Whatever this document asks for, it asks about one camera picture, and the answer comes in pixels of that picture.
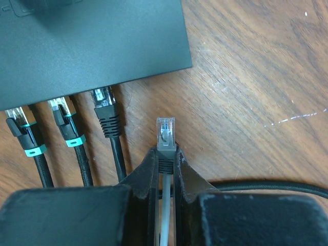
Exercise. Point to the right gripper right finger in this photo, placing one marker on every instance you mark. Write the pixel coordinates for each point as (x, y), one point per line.
(205, 215)

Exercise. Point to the black network switch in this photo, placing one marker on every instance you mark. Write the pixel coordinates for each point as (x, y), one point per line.
(51, 49)

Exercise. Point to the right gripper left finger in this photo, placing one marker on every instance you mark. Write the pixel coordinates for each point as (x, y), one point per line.
(123, 214)

